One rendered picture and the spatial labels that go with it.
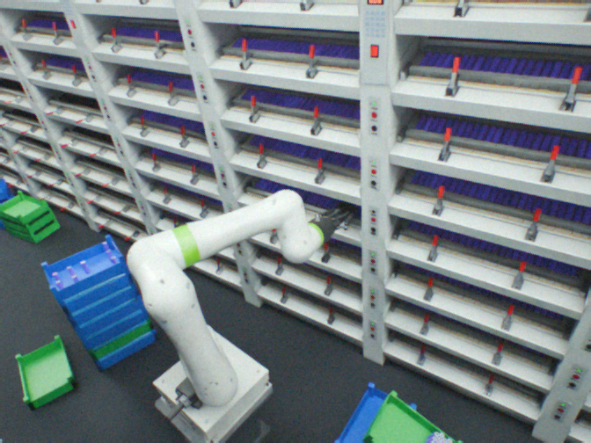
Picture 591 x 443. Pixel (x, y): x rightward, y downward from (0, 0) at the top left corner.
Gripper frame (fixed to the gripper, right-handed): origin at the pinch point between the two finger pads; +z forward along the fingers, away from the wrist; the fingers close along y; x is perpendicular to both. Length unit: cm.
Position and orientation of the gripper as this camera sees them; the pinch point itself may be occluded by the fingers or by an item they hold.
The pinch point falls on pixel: (348, 210)
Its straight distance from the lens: 169.3
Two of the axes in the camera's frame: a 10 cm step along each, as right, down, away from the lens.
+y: -8.3, -2.6, 5.0
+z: 5.6, -3.5, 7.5
